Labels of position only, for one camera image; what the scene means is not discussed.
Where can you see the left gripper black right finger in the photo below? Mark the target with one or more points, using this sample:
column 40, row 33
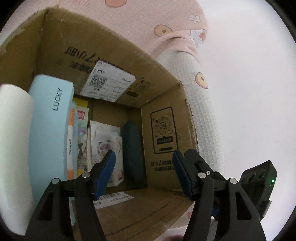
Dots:
column 215, row 197

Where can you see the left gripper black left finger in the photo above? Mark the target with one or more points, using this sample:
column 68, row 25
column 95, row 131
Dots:
column 51, row 218

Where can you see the dark blue denim glasses case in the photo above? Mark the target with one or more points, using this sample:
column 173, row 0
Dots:
column 133, row 157

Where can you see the white illustrated card pack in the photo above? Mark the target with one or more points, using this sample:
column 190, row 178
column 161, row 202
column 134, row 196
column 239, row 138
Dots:
column 101, row 139

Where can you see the white barcode label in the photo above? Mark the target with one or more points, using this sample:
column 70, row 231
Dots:
column 111, row 199

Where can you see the orange white pen pack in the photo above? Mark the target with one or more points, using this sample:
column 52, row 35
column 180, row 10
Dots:
column 70, row 172

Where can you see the yellow stationery pack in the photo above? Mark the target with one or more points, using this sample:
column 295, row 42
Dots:
column 82, row 111

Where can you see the light blue case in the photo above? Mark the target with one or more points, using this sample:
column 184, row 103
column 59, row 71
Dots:
column 49, row 130

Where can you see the brown cardboard box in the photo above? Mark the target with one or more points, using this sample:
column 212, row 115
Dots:
column 61, row 43

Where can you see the white shipping label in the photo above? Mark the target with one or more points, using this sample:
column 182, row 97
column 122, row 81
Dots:
column 107, row 82

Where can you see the pink Hello Kitty bedsheet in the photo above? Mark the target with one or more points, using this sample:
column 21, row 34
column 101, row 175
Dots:
column 170, row 32

